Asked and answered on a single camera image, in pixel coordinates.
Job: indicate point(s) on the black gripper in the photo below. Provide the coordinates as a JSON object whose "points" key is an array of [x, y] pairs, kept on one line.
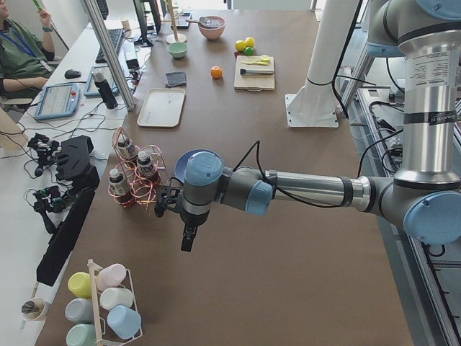
{"points": [[191, 219]]}

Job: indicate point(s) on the orange fruit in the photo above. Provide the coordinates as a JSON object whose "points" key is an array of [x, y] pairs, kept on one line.
{"points": [[216, 72]]}

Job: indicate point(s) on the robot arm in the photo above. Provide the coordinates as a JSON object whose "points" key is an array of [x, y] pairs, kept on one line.
{"points": [[423, 196]]}

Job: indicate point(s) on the blue plate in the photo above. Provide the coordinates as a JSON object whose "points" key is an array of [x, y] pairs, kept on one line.
{"points": [[181, 163]]}

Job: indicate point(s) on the dark drink bottle middle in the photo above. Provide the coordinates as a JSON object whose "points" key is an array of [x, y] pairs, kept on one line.
{"points": [[146, 166]]}

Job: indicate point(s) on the dark drink bottle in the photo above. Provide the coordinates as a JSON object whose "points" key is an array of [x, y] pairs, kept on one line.
{"points": [[146, 166], [120, 189], [126, 148]]}

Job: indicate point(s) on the dark drink bottle lower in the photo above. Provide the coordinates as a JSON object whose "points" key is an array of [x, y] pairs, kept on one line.
{"points": [[120, 189]]}

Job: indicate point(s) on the pink cup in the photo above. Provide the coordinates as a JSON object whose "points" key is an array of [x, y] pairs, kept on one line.
{"points": [[111, 276]]}

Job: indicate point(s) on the dark drink bottle upper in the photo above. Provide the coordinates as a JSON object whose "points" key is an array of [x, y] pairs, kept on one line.
{"points": [[126, 148]]}

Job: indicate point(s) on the white cup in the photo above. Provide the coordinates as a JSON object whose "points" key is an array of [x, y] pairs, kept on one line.
{"points": [[112, 297]]}

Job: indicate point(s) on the blue cup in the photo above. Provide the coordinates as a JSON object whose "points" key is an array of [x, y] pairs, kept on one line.
{"points": [[124, 322]]}

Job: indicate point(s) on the yellow cup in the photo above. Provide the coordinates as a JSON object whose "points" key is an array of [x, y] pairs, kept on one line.
{"points": [[79, 284]]}

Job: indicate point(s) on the cream rabbit tray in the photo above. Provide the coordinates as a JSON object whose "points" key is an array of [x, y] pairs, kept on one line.
{"points": [[161, 108]]}

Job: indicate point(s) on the grey cup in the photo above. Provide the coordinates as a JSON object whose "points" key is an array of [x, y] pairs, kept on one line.
{"points": [[80, 311]]}

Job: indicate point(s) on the grey folded cloth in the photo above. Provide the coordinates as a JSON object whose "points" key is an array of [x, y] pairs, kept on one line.
{"points": [[174, 79]]}

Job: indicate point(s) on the mint green cup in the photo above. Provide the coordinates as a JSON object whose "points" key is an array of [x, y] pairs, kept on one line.
{"points": [[81, 335]]}

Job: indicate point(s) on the black thermos bottle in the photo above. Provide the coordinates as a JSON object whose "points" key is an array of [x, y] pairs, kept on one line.
{"points": [[104, 89]]}

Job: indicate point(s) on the steel cylinder tool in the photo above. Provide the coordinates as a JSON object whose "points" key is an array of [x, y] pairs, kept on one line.
{"points": [[255, 72]]}

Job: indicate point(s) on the wooden cutting board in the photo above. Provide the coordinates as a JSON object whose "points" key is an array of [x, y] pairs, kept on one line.
{"points": [[254, 83]]}

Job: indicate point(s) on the teach pendant far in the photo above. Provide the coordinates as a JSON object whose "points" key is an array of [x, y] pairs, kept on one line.
{"points": [[91, 91]]}

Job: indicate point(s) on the teach pendant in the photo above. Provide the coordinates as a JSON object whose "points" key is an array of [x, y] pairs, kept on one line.
{"points": [[58, 101], [91, 91]]}

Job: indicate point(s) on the green bowl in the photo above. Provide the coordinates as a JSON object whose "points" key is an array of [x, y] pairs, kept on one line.
{"points": [[177, 49]]}

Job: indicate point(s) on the banana peel pieces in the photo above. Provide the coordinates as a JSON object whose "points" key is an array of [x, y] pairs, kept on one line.
{"points": [[263, 60]]}

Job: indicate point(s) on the teach pendant near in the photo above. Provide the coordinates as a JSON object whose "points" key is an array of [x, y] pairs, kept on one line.
{"points": [[58, 101]]}

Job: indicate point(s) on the green lime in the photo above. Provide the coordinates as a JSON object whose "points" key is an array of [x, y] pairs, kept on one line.
{"points": [[248, 51]]}

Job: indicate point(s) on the yellow lemon left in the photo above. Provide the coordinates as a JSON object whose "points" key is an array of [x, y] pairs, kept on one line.
{"points": [[240, 45]]}

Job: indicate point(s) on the yellow lemon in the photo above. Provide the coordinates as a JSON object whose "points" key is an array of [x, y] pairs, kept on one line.
{"points": [[250, 42], [240, 45]]}

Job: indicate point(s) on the wooden banana stand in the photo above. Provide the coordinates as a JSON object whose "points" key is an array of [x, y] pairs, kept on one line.
{"points": [[176, 36]]}

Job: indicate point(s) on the yellow lemon right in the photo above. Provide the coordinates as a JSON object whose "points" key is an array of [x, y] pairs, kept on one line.
{"points": [[250, 42]]}

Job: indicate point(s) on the black computer mouse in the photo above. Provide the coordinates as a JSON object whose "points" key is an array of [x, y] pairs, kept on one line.
{"points": [[72, 74]]}

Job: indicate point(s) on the pink bowl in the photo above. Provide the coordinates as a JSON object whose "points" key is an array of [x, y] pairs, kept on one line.
{"points": [[211, 27]]}

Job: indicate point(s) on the seated person green sweater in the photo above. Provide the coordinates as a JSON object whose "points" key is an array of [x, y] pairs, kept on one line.
{"points": [[25, 58]]}

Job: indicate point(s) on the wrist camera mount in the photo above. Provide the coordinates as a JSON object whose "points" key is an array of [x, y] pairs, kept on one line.
{"points": [[169, 197]]}

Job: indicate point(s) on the copper wire bottle rack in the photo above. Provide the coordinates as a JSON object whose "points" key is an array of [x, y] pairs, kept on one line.
{"points": [[144, 191]]}

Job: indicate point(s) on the white wire cup rack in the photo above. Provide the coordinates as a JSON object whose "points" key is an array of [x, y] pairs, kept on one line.
{"points": [[104, 334]]}

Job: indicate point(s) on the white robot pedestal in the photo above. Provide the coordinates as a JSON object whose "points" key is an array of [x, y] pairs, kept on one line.
{"points": [[314, 105]]}

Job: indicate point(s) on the aluminium frame post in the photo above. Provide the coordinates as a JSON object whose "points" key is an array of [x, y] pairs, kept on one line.
{"points": [[93, 13]]}

